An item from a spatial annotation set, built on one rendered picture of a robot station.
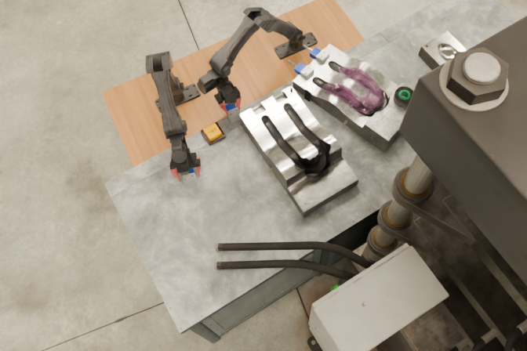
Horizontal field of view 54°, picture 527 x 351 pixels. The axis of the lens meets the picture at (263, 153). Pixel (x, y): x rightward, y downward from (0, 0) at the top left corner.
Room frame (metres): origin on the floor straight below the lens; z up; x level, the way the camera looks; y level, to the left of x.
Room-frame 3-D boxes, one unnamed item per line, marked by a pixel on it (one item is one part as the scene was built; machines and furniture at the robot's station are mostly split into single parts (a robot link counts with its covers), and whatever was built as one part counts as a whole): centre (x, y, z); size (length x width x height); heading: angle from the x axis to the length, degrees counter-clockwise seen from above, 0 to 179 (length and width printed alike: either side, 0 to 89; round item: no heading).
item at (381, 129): (1.13, -0.43, 0.86); 0.50 x 0.26 x 0.11; 42
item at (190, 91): (1.25, 0.35, 0.84); 0.20 x 0.07 x 0.08; 110
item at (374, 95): (1.13, -0.42, 0.90); 0.26 x 0.18 x 0.08; 42
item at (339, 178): (0.91, -0.14, 0.87); 0.50 x 0.26 x 0.14; 24
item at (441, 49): (1.26, -0.86, 0.84); 0.20 x 0.15 x 0.07; 24
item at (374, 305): (0.18, -0.24, 0.74); 0.31 x 0.22 x 1.47; 114
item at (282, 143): (0.92, -0.14, 0.92); 0.35 x 0.16 x 0.09; 24
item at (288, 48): (1.46, -0.22, 0.84); 0.20 x 0.07 x 0.08; 110
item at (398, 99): (1.04, -0.60, 0.93); 0.08 x 0.08 x 0.04
